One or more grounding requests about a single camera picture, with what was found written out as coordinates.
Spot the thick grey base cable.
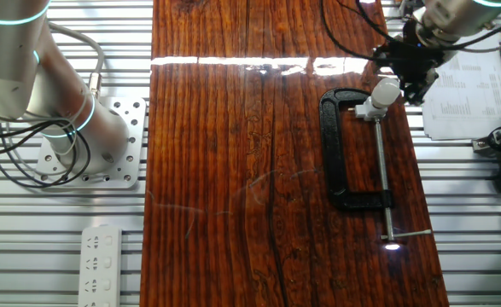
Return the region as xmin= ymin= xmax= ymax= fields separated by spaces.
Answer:
xmin=47 ymin=20 xmax=106 ymax=100

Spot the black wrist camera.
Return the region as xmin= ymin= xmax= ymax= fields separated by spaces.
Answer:
xmin=373 ymin=43 xmax=409 ymax=69

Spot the white plug socket adapter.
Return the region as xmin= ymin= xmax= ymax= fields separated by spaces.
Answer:
xmin=347 ymin=96 xmax=388 ymax=122

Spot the brown wooden board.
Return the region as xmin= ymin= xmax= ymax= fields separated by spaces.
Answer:
xmin=138 ymin=0 xmax=450 ymax=307

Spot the white light bulb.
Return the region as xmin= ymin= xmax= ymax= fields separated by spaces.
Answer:
xmin=370 ymin=77 xmax=402 ymax=110

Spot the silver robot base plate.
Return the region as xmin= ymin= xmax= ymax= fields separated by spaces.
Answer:
xmin=33 ymin=96 xmax=148 ymax=189

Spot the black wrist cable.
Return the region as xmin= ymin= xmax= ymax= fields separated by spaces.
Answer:
xmin=320 ymin=0 xmax=501 ymax=61

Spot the black base cable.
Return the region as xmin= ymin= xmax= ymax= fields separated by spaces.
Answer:
xmin=0 ymin=119 xmax=92 ymax=189

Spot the black C-clamp with steel screw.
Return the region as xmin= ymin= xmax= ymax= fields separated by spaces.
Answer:
xmin=318 ymin=87 xmax=433 ymax=242

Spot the printed white paper sheet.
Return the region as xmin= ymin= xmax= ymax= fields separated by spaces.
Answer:
xmin=420 ymin=33 xmax=501 ymax=142

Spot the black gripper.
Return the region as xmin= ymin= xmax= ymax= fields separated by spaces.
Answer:
xmin=397 ymin=20 xmax=441 ymax=107

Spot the thin white cable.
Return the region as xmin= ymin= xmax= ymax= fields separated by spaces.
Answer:
xmin=2 ymin=84 xmax=90 ymax=157

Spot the white power strip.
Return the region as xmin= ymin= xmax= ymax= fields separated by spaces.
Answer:
xmin=78 ymin=225 xmax=123 ymax=307

